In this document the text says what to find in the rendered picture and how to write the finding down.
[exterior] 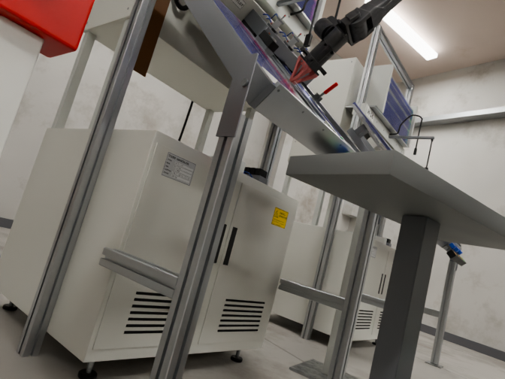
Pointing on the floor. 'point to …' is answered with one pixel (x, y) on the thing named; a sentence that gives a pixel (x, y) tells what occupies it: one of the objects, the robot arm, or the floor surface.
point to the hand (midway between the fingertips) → (293, 80)
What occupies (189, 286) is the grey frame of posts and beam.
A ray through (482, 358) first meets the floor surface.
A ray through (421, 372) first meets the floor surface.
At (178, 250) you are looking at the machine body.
